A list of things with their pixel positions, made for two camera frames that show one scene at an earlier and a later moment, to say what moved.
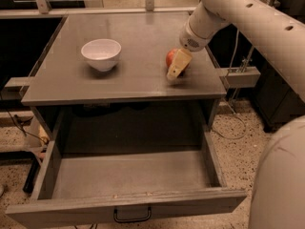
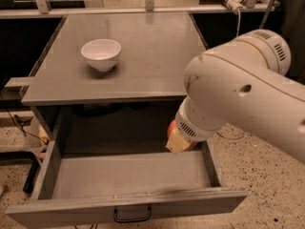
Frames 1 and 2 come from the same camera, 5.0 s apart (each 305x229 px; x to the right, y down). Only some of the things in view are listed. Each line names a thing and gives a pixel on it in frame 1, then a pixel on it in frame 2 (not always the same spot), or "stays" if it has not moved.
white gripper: x=190 y=39 → x=190 y=130
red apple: x=171 y=55 → x=172 y=126
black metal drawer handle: x=134 y=219 stays
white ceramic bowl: x=102 y=53 stays
